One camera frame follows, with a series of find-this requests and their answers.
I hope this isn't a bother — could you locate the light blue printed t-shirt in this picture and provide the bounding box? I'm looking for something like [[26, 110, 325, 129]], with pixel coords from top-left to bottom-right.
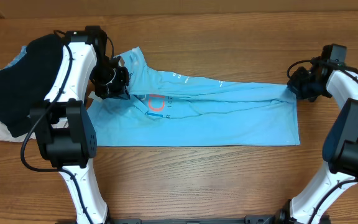
[[88, 48, 300, 147]]

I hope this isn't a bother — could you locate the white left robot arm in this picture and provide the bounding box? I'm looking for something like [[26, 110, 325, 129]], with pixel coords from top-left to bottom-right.
[[29, 26, 130, 223]]

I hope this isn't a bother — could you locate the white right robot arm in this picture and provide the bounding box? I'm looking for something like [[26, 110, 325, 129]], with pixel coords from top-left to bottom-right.
[[267, 57, 358, 223]]

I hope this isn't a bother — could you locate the blue denim garment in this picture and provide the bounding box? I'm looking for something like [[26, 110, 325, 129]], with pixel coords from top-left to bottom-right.
[[4, 45, 27, 68]]

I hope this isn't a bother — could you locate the black folded garment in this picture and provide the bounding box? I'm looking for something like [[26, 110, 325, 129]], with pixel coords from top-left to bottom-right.
[[0, 34, 63, 138]]

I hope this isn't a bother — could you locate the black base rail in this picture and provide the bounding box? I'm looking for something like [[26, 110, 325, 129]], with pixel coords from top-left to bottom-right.
[[105, 215, 288, 224]]

